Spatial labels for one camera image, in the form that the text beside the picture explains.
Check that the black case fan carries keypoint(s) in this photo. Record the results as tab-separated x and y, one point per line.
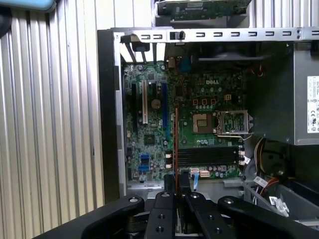
229	53

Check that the blue VGA port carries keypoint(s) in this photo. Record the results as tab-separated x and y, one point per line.
185	64

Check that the black RAM slot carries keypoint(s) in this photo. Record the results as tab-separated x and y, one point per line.
209	158
209	149
209	162
209	154

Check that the CPU socket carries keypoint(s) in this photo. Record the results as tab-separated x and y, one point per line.
202	123

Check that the grey power supply unit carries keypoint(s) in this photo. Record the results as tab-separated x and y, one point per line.
302	104

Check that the white power connector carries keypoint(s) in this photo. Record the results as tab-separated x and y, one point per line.
279	207

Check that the metal drive cage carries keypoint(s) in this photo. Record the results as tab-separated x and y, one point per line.
304	201

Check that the black PC case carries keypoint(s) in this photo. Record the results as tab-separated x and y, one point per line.
107	124

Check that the round coin cell battery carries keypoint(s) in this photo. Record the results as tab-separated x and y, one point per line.
156	103

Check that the black graphics card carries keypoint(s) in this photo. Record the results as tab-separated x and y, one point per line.
204	10

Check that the pale blue teach pendant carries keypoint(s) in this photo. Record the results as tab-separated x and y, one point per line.
30	3

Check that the white expansion slot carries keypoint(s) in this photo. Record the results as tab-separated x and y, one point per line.
144	104

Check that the blue expansion slot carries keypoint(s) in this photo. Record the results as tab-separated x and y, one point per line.
165	112

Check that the green motherboard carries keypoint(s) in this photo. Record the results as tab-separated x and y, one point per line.
184	129

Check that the green RAM stick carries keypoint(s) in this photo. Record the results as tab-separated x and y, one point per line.
177	149

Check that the metal locking lever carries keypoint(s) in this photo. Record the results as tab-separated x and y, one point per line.
229	136

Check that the black expansion slot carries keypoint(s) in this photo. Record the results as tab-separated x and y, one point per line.
134	109

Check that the metal socket cover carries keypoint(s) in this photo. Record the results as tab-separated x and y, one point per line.
234	132

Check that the grey parts rack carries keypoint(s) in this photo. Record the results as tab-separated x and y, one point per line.
211	23

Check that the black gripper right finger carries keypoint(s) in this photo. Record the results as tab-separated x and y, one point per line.
204	209

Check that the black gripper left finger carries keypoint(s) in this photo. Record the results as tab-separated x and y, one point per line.
168	206

